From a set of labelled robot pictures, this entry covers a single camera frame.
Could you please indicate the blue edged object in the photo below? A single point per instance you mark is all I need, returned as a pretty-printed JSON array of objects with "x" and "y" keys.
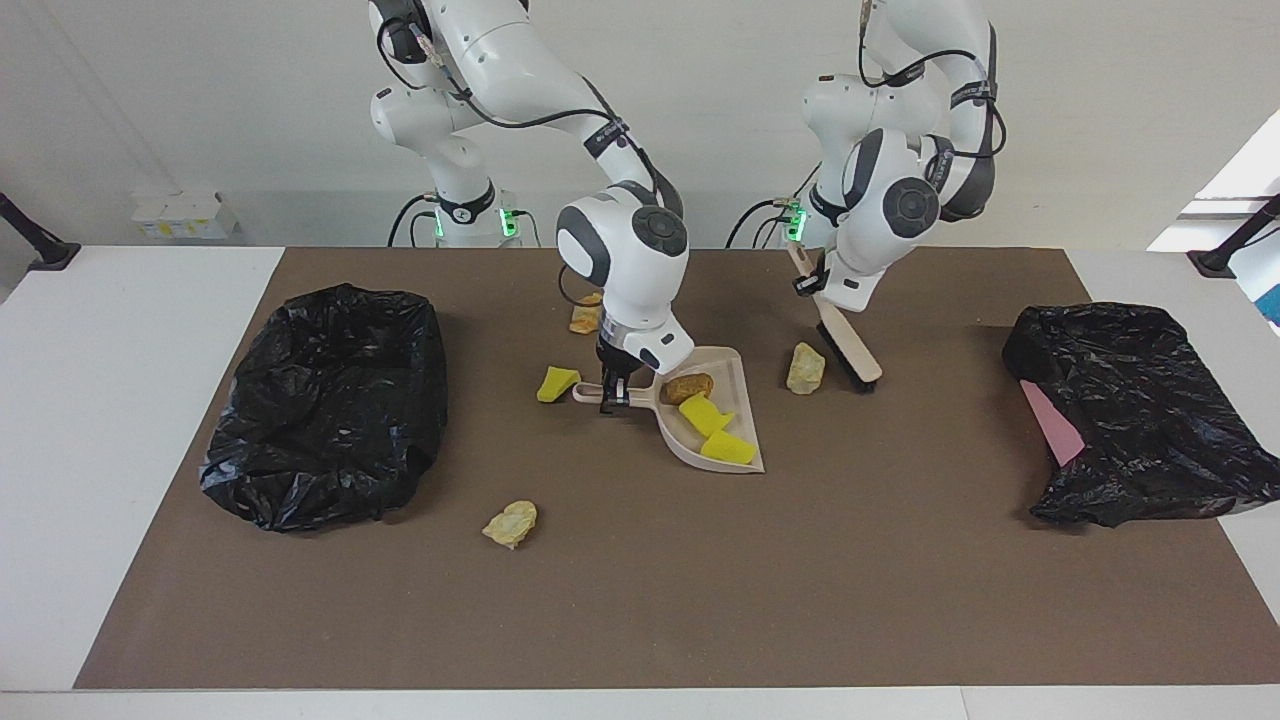
[{"x": 1272, "y": 300}]

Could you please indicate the yellow sponge wedge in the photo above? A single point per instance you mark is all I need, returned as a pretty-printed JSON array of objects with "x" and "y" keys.
[{"x": 557, "y": 384}]

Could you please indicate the white wall socket box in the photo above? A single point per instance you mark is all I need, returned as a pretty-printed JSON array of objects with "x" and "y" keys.
[{"x": 185, "y": 215}]

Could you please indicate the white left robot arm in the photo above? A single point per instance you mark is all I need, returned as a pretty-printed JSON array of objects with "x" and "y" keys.
[{"x": 880, "y": 250}]

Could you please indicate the beige hand brush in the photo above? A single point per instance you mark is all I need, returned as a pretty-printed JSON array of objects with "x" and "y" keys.
[{"x": 850, "y": 345}]

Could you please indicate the pink bin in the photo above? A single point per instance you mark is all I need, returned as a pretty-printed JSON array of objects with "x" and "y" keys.
[{"x": 1055, "y": 425}]

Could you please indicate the beige plastic dustpan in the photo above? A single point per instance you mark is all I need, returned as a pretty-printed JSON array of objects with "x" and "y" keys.
[{"x": 735, "y": 400}]

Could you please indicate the brown table mat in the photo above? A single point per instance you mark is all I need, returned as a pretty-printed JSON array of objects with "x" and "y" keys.
[{"x": 640, "y": 620}]

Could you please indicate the large yellow sponge piece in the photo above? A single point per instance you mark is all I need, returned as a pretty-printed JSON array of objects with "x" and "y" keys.
[{"x": 728, "y": 450}]

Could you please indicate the orange striped croissant piece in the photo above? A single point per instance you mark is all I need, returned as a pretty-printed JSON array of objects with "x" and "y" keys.
[{"x": 585, "y": 315}]

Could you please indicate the pale yellow crumbly chunk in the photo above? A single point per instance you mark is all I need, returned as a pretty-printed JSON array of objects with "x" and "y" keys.
[{"x": 512, "y": 524}]

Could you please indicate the black camera stand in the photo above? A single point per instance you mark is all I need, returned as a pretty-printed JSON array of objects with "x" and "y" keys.
[
  {"x": 1230, "y": 250},
  {"x": 40, "y": 245}
]

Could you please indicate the brown bread nugget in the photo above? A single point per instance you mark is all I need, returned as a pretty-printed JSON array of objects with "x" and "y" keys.
[{"x": 690, "y": 388}]

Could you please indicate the pale stone-like chunk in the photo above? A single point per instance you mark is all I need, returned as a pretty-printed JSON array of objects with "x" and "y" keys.
[{"x": 806, "y": 368}]

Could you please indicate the black trash bag cover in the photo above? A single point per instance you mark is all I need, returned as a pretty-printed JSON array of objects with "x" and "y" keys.
[{"x": 1150, "y": 420}]

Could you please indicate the small yellow sponge piece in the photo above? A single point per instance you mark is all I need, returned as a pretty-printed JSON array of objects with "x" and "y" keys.
[{"x": 705, "y": 413}]

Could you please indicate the open black trash bag bin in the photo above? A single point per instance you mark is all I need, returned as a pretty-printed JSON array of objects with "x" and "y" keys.
[{"x": 330, "y": 420}]

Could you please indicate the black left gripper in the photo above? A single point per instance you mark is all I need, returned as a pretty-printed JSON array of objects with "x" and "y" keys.
[{"x": 808, "y": 284}]

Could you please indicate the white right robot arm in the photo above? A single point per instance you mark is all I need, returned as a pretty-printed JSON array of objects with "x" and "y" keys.
[{"x": 640, "y": 300}]

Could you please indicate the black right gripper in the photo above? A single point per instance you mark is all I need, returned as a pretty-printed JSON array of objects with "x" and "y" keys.
[{"x": 614, "y": 362}]

